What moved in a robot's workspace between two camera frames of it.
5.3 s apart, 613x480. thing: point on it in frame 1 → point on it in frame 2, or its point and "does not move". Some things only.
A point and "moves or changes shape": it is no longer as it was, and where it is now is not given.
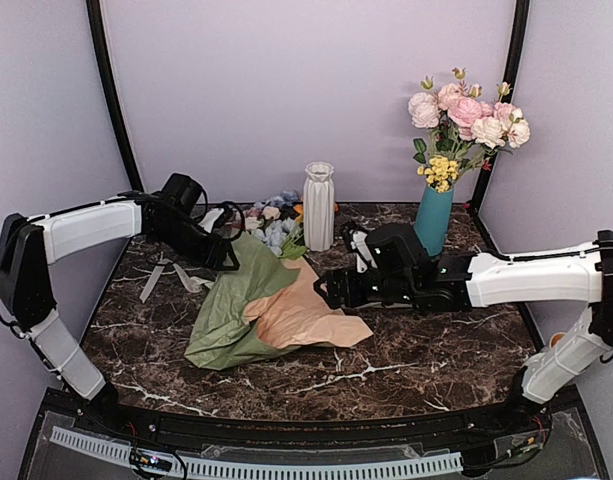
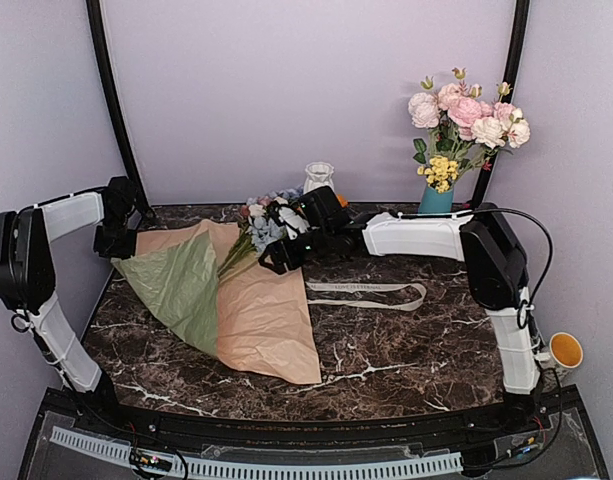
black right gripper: [335, 277] → [278, 251]
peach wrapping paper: [298, 313] → [264, 321]
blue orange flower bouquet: [278, 222] moves or changes shape
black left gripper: [211, 258] → [127, 251]
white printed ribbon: [193, 284] moves or changes shape
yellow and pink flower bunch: [463, 131] does not move
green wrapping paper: [220, 336] → [181, 281]
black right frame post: [520, 13] does not move
